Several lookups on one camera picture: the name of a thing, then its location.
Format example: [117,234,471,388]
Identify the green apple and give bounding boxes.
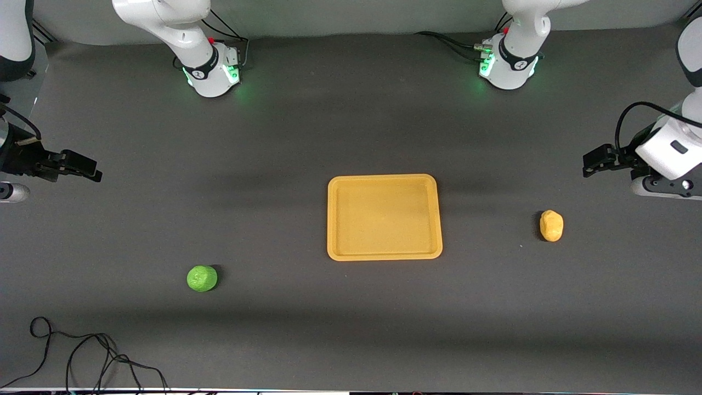
[186,265,218,293]

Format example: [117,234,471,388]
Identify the orange plastic tray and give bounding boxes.
[327,174,443,262]

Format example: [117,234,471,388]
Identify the dark grey table mat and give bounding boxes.
[0,25,702,392]

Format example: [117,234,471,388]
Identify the black right arm gripper cable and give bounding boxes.
[0,103,43,142]

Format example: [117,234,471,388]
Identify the black arm gripper cable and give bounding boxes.
[615,101,702,155]
[0,103,43,142]

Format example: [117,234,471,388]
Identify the black left arm gripper cable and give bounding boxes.
[615,101,702,155]

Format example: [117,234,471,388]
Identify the aluminium frame profile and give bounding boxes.
[32,18,58,46]

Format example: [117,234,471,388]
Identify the thin black loose cable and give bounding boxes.
[0,317,169,393]

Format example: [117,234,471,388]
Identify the black left base cables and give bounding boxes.
[415,11,513,62]

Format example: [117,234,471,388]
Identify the black base cables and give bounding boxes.
[415,11,513,62]
[173,8,251,71]

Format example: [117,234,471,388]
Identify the black right base cables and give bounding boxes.
[173,8,251,71]

